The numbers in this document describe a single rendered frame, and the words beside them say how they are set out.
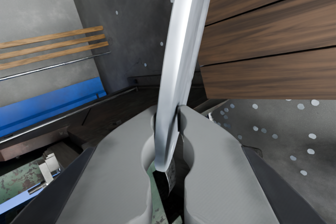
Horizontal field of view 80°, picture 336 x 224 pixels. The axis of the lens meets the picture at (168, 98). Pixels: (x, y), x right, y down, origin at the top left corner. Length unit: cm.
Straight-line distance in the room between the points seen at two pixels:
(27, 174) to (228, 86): 81
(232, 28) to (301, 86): 18
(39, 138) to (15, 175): 15
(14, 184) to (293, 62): 97
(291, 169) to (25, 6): 202
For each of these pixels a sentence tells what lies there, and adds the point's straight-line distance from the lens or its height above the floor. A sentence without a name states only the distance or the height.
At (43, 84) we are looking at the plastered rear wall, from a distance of 193.
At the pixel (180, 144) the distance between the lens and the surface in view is 84.
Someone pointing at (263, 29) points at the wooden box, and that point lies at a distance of 46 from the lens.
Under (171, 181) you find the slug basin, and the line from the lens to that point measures 89.
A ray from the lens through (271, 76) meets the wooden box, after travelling 47.
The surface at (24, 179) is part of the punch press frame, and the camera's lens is 99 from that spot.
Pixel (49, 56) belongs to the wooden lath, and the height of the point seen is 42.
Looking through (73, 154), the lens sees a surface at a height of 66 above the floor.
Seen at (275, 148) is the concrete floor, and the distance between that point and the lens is 100.
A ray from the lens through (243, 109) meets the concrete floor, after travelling 97.
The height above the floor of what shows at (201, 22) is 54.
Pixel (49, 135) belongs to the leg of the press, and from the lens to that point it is 100.
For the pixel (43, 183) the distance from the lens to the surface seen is 81.
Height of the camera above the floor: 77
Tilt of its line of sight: 37 degrees down
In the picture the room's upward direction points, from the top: 116 degrees counter-clockwise
